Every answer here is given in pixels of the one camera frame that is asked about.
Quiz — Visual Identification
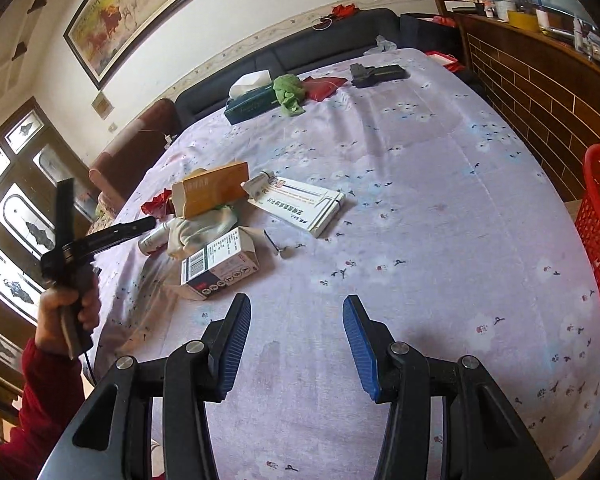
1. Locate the red foil wrapper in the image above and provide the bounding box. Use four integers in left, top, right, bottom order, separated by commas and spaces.
140, 188, 174, 219

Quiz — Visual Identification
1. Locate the white knit glove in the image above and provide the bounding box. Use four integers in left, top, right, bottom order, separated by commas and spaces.
166, 205, 238, 260

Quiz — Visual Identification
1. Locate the orange medicine box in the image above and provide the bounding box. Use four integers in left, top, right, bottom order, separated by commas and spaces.
171, 162, 249, 219

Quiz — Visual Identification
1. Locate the blue white medicine box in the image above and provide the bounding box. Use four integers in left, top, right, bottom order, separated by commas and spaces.
178, 228, 260, 301

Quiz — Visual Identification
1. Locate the long white medicine box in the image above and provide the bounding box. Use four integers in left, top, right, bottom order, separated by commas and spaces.
242, 171, 344, 238

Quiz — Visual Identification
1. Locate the red sleeve forearm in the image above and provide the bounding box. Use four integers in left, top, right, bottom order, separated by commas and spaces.
0, 340, 85, 479

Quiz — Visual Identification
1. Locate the person left hand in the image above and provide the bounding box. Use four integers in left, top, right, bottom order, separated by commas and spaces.
34, 274, 102, 360

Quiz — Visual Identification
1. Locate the brown armchair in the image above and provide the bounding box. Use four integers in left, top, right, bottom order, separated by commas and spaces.
88, 99, 182, 214

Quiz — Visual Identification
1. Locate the floral pink tablecloth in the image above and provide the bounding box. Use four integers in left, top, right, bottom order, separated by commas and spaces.
119, 49, 600, 479

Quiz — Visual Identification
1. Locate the green tissue box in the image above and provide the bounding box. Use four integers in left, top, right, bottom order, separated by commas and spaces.
224, 70, 279, 125

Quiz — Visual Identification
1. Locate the framed horse painting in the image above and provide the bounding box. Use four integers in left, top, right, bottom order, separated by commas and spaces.
64, 0, 187, 89

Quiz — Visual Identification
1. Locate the green crumpled cloth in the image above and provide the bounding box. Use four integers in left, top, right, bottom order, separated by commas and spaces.
273, 74, 306, 116

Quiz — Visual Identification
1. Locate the red flat pouch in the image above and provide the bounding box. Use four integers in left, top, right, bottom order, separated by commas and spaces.
302, 77, 348, 102

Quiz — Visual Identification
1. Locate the wooden brick-pattern counter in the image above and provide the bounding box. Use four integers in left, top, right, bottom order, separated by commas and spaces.
456, 15, 600, 202

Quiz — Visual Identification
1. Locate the black toy pistol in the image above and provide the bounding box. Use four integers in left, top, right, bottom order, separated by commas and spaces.
350, 63, 408, 89

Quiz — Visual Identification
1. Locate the black leather sofa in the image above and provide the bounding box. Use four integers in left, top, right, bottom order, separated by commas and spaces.
175, 9, 400, 128

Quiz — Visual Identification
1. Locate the red knot ornament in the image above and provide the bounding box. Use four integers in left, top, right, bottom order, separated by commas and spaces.
328, 3, 360, 21

